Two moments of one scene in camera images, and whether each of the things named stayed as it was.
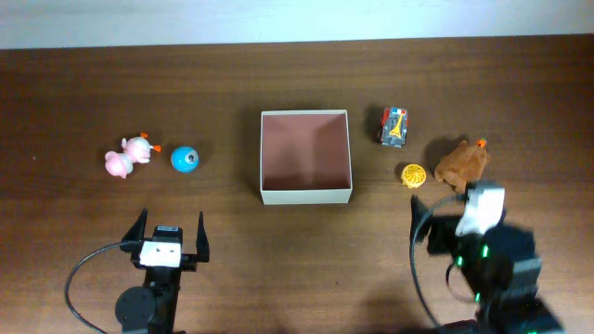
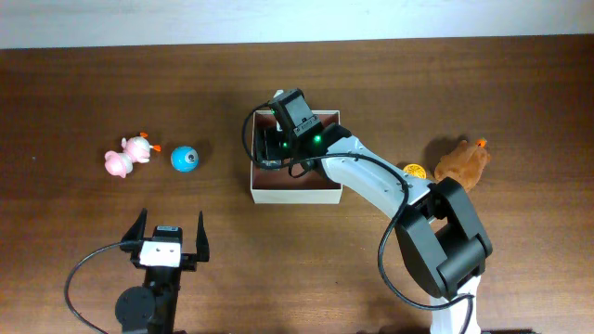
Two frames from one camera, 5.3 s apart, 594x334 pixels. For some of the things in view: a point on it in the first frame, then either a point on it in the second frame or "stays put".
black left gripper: x=188 y=262 stays put
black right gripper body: x=442 y=237 to x=267 y=146
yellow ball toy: x=413 y=175 stays put
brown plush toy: x=461 y=165 stays put
